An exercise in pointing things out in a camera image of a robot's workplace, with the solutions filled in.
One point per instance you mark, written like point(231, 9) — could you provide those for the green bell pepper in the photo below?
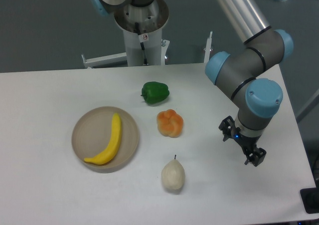
point(154, 92)

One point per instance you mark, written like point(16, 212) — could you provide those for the white right frame bracket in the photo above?
point(208, 48)

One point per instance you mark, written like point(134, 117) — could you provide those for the grey metal leg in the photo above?
point(307, 107)

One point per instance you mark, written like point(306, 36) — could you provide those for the beige round plate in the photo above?
point(92, 133)

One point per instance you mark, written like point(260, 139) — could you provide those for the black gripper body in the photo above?
point(245, 137)

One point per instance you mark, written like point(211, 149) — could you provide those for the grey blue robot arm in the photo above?
point(238, 77)

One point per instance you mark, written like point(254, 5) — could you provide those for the white left frame bracket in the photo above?
point(105, 61)

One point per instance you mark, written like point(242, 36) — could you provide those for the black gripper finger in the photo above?
point(228, 129)
point(255, 156)

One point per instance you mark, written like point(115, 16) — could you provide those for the white frame bracket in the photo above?
point(208, 48)
point(105, 61)

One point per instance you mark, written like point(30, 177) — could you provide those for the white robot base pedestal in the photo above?
point(142, 32)

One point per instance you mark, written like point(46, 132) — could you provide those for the orange bread roll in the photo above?
point(170, 124)

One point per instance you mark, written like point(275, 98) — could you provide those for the yellow banana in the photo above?
point(113, 146)

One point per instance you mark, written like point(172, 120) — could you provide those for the pale white pear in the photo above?
point(173, 175)

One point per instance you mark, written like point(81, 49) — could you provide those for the black device at table edge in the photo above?
point(310, 198)

